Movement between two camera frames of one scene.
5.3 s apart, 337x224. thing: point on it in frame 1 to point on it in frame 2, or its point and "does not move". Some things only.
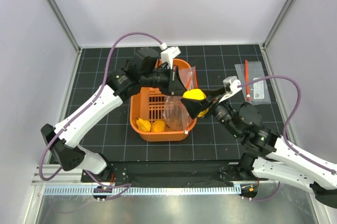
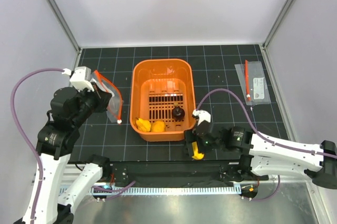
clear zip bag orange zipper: [175, 117] to [114, 113]
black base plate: [171, 173] does not move
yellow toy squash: [143, 125] does not move
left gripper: [179, 87] to [102, 97]
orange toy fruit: [158, 126] does not move
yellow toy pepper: [196, 94] to [196, 155]
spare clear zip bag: [256, 93] does not move
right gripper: [194, 106] to [190, 136]
